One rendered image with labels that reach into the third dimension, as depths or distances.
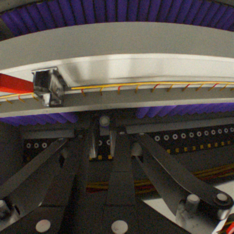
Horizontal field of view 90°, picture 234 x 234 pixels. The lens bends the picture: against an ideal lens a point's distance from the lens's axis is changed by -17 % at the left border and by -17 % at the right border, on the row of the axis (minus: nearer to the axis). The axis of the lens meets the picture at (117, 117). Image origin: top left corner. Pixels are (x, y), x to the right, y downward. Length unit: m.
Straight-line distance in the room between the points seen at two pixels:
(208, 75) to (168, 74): 0.06
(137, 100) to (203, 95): 0.09
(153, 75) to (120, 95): 0.04
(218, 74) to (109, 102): 0.14
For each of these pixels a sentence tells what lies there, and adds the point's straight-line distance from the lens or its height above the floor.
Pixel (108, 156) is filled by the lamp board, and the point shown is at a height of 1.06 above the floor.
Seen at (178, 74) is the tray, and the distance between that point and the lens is 0.17.
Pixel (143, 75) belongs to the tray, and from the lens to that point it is 0.16.
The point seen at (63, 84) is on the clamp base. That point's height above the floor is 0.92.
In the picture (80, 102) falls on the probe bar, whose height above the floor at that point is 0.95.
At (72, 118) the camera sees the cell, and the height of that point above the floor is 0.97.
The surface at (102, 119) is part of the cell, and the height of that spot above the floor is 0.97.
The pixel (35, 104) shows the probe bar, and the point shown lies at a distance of 0.19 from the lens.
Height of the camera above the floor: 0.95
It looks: 6 degrees up
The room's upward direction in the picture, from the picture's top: 176 degrees clockwise
